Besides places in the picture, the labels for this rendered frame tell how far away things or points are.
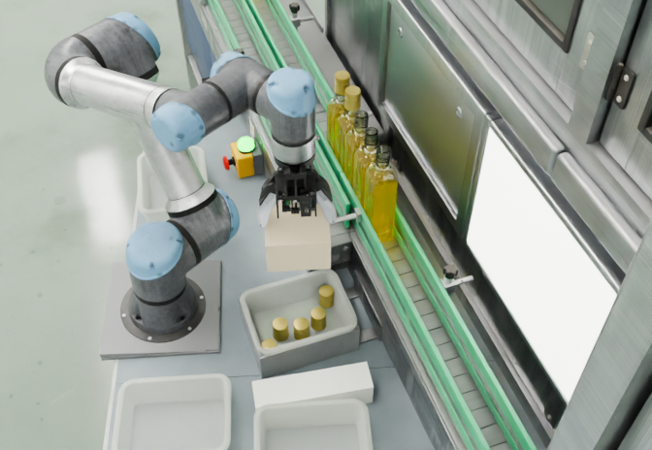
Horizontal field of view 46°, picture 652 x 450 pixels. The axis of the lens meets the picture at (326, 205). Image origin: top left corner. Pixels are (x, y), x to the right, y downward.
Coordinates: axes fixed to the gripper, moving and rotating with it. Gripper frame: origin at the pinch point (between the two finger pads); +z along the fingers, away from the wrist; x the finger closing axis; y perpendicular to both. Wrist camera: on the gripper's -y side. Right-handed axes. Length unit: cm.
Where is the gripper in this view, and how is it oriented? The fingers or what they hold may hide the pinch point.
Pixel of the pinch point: (296, 219)
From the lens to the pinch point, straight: 148.8
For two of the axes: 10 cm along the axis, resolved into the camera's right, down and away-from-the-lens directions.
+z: 0.0, 6.8, 7.3
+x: 10.0, -0.5, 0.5
